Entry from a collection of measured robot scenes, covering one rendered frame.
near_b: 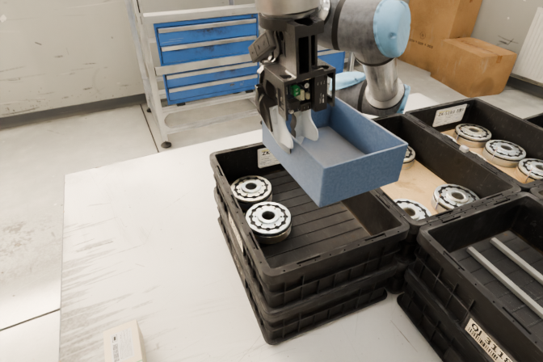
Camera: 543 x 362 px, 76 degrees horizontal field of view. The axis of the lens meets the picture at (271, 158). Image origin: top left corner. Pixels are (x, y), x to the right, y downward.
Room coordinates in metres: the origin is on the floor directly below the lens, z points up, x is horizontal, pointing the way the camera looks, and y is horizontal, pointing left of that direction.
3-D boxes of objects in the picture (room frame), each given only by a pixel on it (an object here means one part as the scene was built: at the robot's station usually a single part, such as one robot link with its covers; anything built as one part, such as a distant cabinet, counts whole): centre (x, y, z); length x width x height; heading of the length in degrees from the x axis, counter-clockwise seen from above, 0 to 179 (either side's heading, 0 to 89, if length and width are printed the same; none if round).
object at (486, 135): (0.95, -0.64, 0.86); 0.10 x 0.10 x 0.01
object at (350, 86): (1.13, -0.27, 0.91); 0.13 x 0.12 x 0.14; 61
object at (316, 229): (0.59, -0.05, 0.87); 0.40 x 0.30 x 0.11; 22
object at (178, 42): (2.43, 0.42, 0.60); 0.72 x 0.03 x 0.56; 116
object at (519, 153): (0.85, -0.68, 0.86); 0.10 x 0.10 x 0.01
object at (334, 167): (0.49, -0.09, 1.10); 0.20 x 0.15 x 0.07; 26
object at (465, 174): (0.70, -0.33, 0.87); 0.40 x 0.30 x 0.11; 22
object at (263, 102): (0.45, 0.00, 1.20); 0.05 x 0.02 x 0.09; 114
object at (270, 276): (0.59, -0.05, 0.92); 0.40 x 0.30 x 0.02; 22
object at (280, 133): (0.43, -0.02, 1.15); 0.06 x 0.03 x 0.09; 24
